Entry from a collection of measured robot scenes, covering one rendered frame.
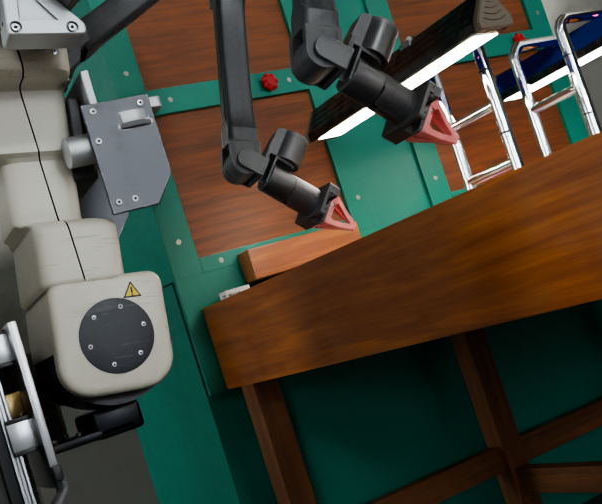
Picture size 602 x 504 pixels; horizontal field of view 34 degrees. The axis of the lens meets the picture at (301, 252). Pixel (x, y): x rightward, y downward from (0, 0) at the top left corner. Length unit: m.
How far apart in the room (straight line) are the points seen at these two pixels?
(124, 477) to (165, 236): 1.83
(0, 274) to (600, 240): 2.92
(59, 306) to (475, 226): 0.57
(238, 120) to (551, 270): 0.75
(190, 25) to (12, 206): 1.05
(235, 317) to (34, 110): 0.75
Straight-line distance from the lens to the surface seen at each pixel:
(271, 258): 2.18
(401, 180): 2.51
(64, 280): 1.36
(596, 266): 1.21
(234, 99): 1.83
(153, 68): 2.30
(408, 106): 1.45
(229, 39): 1.87
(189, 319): 2.14
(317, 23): 1.42
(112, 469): 3.84
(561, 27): 2.18
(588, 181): 1.19
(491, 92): 1.99
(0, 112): 1.44
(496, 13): 1.75
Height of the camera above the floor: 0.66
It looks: 4 degrees up
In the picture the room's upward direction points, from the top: 18 degrees counter-clockwise
